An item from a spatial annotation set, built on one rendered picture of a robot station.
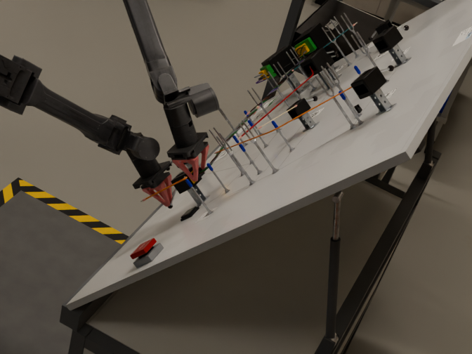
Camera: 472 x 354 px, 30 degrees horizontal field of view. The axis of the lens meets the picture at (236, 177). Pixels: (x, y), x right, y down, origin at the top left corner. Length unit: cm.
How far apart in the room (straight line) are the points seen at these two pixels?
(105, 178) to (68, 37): 116
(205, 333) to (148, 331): 15
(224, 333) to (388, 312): 153
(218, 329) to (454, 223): 224
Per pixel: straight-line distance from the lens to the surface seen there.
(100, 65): 469
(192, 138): 212
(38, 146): 408
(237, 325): 238
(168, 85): 211
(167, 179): 226
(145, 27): 221
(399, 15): 573
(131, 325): 231
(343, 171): 168
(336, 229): 190
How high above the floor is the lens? 253
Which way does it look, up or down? 38 degrees down
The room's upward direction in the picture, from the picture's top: 17 degrees clockwise
